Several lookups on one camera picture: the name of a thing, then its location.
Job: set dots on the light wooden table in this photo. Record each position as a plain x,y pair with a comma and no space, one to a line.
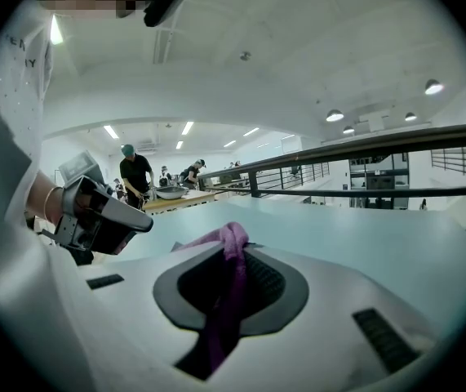
183,202

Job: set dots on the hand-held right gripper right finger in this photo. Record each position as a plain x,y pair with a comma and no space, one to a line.
330,313

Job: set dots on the dark framed glass partition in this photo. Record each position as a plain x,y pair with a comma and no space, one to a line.
379,182

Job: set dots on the row of ceiling light panels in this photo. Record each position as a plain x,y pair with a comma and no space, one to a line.
187,128

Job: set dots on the large metal bowl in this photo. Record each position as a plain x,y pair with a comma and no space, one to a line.
170,193

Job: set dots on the fluorescent tube light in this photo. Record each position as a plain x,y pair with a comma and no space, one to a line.
56,31

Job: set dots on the person's left forearm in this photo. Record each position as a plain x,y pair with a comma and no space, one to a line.
38,198

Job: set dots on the dome pendant lamp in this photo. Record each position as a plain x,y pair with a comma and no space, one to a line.
334,115
411,117
348,130
434,87

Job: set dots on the purple cloth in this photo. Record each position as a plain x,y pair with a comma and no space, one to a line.
234,239

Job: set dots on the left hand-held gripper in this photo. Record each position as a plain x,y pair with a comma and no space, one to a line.
75,231

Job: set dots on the black metal railing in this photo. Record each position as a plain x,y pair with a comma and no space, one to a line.
281,178
457,161

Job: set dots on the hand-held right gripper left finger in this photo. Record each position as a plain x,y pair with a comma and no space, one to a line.
134,300

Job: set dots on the person's white shirt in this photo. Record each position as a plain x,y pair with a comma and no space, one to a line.
16,96

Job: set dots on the black railing with wooden handrail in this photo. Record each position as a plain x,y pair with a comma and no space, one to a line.
420,137

